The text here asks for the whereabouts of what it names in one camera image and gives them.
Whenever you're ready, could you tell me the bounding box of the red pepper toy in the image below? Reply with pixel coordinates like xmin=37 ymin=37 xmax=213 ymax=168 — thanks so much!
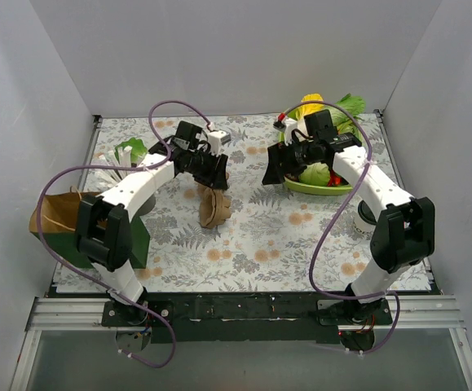
xmin=327 ymin=169 xmax=342 ymax=187

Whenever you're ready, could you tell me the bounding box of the green plastic basket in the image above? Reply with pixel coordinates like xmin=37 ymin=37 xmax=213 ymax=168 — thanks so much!
xmin=279 ymin=105 xmax=362 ymax=196

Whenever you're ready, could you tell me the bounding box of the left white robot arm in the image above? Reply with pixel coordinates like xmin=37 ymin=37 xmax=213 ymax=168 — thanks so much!
xmin=75 ymin=121 xmax=232 ymax=326

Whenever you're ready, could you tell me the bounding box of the brown green paper bag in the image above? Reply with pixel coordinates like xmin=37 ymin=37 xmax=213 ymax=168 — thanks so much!
xmin=41 ymin=191 xmax=150 ymax=269

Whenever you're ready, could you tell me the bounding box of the large napa cabbage toy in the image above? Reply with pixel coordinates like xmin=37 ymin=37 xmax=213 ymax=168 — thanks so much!
xmin=328 ymin=94 xmax=365 ymax=138

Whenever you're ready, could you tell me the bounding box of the grey straw holder cup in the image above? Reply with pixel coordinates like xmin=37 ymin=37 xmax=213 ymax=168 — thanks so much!
xmin=136 ymin=194 xmax=156 ymax=216

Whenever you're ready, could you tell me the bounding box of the purple cable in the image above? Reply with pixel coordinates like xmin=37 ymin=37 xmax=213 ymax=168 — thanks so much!
xmin=278 ymin=101 xmax=400 ymax=355
xmin=37 ymin=100 xmax=220 ymax=369

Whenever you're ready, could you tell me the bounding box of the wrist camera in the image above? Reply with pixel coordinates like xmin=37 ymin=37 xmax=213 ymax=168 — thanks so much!
xmin=273 ymin=113 xmax=298 ymax=145
xmin=207 ymin=130 xmax=232 ymax=151

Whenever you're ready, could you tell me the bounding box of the brown pulp cup carrier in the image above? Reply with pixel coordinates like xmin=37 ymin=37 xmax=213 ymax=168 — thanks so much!
xmin=199 ymin=187 xmax=232 ymax=229

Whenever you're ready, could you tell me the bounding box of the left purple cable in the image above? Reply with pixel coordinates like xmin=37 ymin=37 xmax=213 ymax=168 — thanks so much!
xmin=37 ymin=100 xmax=220 ymax=369

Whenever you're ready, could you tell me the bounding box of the white paper coffee cup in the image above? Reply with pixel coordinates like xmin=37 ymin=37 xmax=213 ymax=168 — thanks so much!
xmin=353 ymin=217 xmax=376 ymax=239

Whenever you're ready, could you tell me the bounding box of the yellow leafy vegetable toy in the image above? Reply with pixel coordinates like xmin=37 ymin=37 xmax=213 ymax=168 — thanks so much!
xmin=293 ymin=94 xmax=324 ymax=121

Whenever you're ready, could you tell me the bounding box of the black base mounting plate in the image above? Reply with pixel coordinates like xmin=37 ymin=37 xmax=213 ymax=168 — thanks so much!
xmin=101 ymin=292 xmax=393 ymax=344

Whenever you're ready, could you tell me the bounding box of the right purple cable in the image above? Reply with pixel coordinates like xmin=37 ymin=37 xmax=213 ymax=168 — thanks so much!
xmin=278 ymin=101 xmax=400 ymax=355

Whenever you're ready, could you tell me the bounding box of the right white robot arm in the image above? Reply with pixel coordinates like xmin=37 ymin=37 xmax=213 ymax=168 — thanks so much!
xmin=262 ymin=110 xmax=435 ymax=324

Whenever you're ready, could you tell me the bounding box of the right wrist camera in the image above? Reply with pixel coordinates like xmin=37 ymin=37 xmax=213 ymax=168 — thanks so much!
xmin=273 ymin=113 xmax=298 ymax=145

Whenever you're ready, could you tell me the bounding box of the aluminium frame rail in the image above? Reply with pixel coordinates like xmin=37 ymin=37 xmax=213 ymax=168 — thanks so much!
xmin=11 ymin=294 xmax=472 ymax=390

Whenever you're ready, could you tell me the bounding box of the small bok choy toy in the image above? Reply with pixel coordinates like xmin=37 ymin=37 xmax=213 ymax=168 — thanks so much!
xmin=114 ymin=137 xmax=148 ymax=165

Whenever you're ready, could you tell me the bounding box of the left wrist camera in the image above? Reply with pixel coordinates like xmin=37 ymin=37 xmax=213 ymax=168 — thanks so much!
xmin=207 ymin=130 xmax=232 ymax=151

